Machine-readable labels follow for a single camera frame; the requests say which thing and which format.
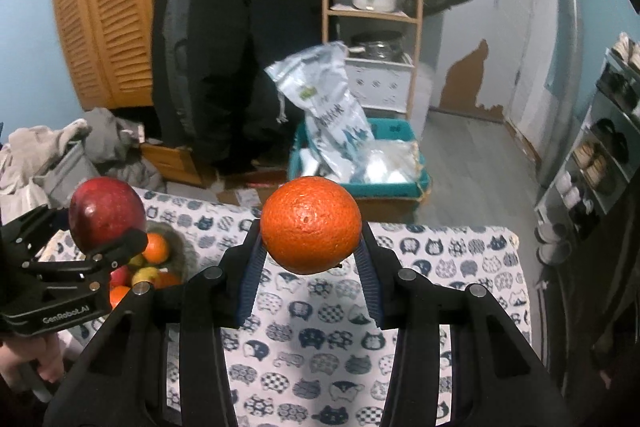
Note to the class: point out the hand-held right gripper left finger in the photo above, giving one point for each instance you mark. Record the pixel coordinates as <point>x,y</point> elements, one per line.
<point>250,277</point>

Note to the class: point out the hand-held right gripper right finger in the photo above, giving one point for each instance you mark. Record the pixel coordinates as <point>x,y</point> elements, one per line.
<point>370,282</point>

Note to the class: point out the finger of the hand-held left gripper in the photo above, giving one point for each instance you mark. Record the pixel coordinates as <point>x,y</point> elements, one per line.
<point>40,224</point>
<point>115,249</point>

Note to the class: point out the red apple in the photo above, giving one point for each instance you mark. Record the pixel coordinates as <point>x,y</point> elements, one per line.
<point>105,212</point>
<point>121,278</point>

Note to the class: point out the large orange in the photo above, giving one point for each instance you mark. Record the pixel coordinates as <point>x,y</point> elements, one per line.
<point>156,248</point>

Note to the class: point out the orange tangerine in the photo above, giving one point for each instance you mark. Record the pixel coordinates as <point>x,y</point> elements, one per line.
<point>167,280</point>
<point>310,227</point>
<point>119,297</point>

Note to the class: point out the dark patterned glass bowl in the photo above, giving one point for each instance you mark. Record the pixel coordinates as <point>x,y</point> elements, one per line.
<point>177,252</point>

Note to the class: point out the person's left hand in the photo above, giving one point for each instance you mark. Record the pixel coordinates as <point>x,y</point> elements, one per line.
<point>42,357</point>

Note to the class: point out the grey tote bag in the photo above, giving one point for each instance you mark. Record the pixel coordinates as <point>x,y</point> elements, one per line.
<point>70,174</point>

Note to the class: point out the plain cardboard box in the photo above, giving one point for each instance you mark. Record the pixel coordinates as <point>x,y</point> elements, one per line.
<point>390,209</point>

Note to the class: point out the cardboard box with red label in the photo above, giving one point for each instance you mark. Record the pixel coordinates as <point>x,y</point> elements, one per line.
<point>245,194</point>

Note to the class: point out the cat print tablecloth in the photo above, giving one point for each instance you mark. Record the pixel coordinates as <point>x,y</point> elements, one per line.
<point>310,342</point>

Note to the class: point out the wooden drawer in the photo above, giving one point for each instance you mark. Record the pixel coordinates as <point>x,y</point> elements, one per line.
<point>172,164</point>

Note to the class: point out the grey clothes pile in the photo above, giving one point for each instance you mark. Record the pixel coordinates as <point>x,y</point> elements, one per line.
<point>115,142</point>

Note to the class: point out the clear plastic bag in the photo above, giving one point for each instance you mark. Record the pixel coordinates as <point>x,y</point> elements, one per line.
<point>390,164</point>

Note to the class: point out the white printed bag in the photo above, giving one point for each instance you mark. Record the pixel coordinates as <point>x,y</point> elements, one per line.
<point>325,107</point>

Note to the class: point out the white drawer basket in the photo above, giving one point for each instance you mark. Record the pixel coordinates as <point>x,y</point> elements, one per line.
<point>380,84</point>

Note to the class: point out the grey jacket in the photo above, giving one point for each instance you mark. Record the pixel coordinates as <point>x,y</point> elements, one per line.
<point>181,32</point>

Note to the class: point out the wooden louvered wardrobe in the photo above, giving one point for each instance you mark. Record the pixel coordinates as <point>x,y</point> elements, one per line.
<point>110,7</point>

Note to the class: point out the grey shoe rack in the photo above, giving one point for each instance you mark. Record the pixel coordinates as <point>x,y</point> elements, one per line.
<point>575,177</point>

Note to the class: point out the black coat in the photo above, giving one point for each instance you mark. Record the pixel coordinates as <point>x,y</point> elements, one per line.
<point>235,47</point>

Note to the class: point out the steel basin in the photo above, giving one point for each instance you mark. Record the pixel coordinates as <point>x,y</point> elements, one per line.
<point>377,47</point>

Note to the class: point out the shoe rack with shoes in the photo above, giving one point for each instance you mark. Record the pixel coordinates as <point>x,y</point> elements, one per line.
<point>595,162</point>

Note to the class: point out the wooden shelf rack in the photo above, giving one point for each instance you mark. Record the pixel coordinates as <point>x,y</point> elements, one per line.
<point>326,7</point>

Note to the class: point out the grey vertical panel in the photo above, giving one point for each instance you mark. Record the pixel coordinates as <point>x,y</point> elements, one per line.
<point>567,32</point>

